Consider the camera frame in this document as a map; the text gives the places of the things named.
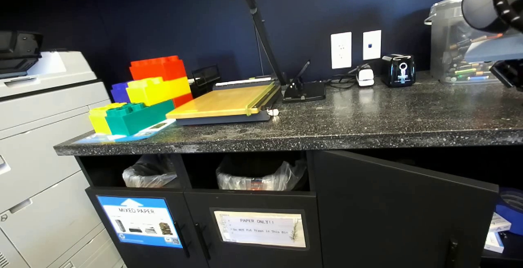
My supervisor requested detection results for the white wall data plate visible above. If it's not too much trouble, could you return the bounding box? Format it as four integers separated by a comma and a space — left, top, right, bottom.
362, 30, 382, 60

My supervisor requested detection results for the small yellow giant building block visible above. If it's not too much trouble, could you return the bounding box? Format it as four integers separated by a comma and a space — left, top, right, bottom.
88, 102, 127, 135

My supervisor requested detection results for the cabinet door with white sign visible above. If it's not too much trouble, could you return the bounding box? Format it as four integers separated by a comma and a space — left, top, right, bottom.
183, 190, 324, 268

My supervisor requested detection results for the clear bin liner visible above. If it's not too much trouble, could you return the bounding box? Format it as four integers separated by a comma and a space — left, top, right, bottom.
215, 157, 308, 192
122, 155, 179, 189

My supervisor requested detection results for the stack of white boxes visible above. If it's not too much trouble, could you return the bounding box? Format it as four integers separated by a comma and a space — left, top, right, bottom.
484, 212, 512, 255

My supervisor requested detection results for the black desk tray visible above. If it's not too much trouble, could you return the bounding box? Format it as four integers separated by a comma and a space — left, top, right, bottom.
190, 64, 222, 98

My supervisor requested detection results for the cabinet door with blue sign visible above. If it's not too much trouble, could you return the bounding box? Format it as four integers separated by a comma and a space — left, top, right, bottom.
85, 186, 210, 268

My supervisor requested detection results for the black cable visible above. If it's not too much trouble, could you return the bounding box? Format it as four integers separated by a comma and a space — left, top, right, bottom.
327, 70, 361, 90

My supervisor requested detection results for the black hole punch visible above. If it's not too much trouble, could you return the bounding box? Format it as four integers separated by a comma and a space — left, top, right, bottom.
282, 59, 327, 103

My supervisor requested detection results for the purple giant building block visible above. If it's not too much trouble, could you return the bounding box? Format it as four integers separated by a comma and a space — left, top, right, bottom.
110, 81, 132, 104

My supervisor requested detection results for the large white office printer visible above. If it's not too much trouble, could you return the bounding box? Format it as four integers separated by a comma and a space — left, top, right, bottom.
0, 31, 127, 268

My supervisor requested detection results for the white wall socket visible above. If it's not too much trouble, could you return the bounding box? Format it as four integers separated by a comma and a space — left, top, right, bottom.
330, 31, 353, 70

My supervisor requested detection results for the blue printed sheet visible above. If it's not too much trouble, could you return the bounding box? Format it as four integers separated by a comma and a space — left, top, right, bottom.
73, 118, 177, 145

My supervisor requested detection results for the yellow paper cutter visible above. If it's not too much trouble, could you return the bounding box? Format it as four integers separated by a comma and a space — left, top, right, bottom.
165, 81, 283, 127

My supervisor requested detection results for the black door handle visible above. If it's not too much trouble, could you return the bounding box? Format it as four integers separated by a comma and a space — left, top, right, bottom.
194, 223, 212, 261
175, 221, 191, 259

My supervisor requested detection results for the black electric pencil sharpener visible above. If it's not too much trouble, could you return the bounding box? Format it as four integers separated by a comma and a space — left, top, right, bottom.
381, 54, 416, 88

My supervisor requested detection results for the green giant building block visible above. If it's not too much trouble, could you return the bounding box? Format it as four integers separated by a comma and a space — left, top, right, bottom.
105, 99, 176, 137

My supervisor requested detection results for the blue tape roll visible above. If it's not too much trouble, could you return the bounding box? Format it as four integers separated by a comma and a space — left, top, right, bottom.
495, 186, 523, 236

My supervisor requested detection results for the orange giant building block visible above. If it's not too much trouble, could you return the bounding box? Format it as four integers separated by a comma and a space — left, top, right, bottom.
129, 55, 188, 82

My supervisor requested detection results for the large yellow giant building block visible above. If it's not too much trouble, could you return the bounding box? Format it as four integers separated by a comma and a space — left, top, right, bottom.
125, 76, 192, 107

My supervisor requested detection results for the clear plastic bin of pens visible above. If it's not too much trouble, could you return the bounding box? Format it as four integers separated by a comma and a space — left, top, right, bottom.
424, 0, 504, 85

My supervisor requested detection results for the red giant building block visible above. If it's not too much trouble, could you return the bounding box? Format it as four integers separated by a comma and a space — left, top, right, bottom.
172, 92, 194, 109

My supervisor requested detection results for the plain black cabinet door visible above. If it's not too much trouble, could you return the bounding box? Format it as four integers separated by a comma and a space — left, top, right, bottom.
312, 149, 499, 268

